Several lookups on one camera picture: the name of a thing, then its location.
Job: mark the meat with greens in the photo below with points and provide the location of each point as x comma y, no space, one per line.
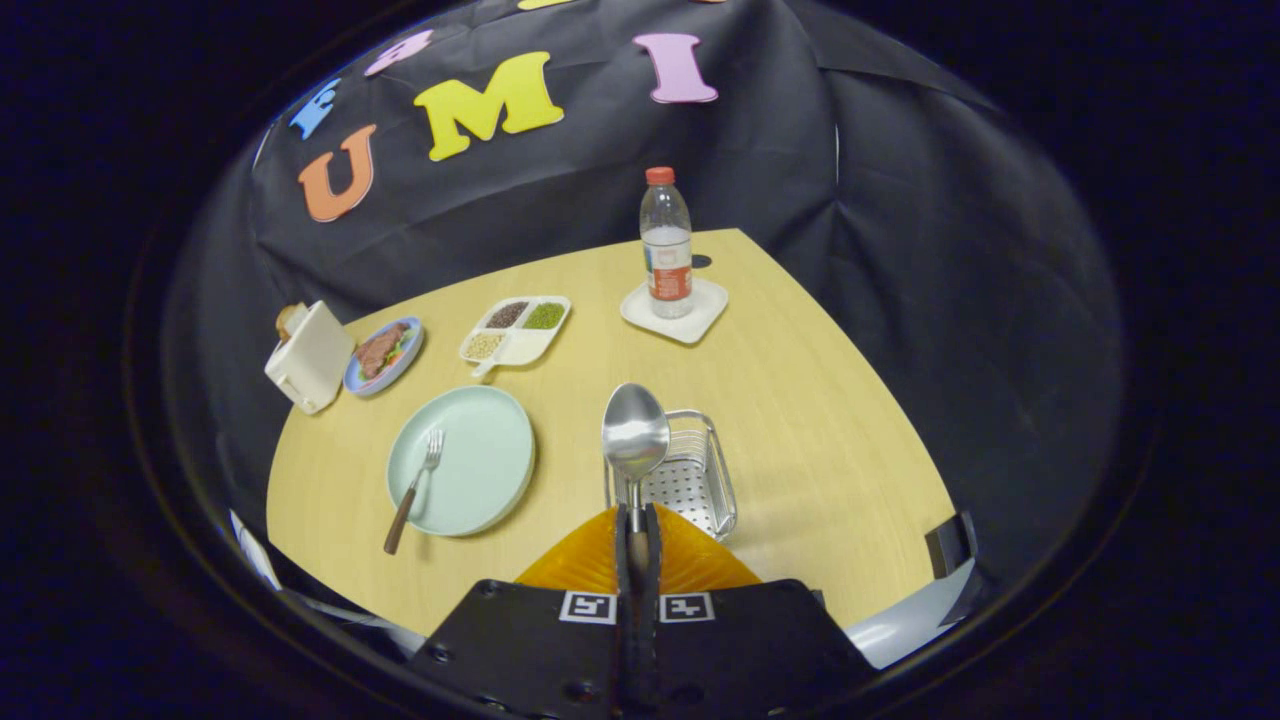
380,350

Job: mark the blue plate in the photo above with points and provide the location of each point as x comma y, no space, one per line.
400,365

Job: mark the red capped water bottle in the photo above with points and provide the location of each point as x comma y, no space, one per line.
667,260

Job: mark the green bean pile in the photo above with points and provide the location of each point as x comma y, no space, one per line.
544,316

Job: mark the white square coaster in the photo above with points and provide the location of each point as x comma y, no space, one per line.
700,320

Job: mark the white toaster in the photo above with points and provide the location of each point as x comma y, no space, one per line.
312,360

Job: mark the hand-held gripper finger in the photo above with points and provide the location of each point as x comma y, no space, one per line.
651,620
626,620

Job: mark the white divided dish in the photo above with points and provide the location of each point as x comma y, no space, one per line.
525,345

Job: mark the metal spoon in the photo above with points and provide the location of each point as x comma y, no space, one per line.
635,430

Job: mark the pale bean pile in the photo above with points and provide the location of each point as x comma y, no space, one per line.
483,346

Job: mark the dark grey chair part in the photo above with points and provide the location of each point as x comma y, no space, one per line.
948,545

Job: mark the black backdrop cloth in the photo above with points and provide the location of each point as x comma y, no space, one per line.
900,250

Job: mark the pale green plate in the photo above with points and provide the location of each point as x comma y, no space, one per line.
475,460

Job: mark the toast slice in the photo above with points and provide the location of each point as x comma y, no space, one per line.
290,318

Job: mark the dark bean pile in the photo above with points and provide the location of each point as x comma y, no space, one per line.
507,315

